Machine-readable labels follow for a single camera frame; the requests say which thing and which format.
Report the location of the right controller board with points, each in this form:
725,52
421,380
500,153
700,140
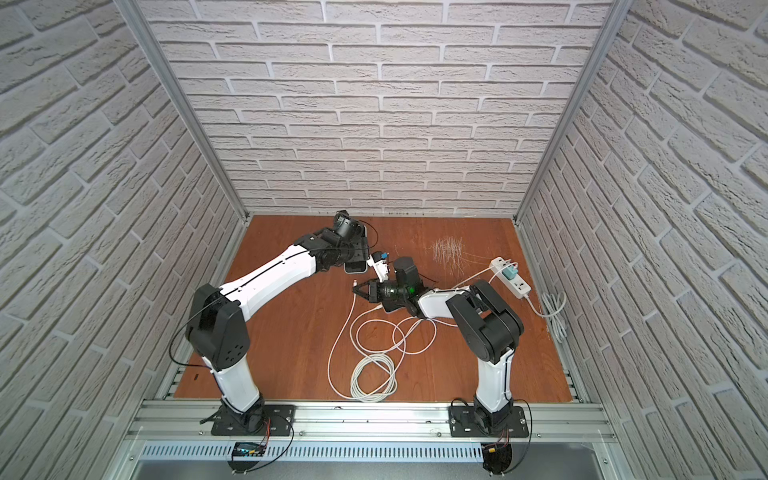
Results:
496,457

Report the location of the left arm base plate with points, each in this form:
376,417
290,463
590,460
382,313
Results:
273,419

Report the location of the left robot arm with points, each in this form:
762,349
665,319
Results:
217,330

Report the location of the left controller board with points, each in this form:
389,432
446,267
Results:
248,450

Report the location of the aluminium front rail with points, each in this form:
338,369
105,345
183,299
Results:
387,421

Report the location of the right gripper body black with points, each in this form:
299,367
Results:
375,292

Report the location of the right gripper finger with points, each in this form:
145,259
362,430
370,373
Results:
370,298
365,289

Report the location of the teal charger plug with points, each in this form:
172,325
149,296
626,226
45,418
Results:
509,272

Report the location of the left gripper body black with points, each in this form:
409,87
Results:
362,259

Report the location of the controller board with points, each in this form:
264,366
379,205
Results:
248,450
496,457

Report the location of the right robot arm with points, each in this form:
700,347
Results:
489,326

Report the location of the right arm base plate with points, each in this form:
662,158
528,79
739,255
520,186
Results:
475,421

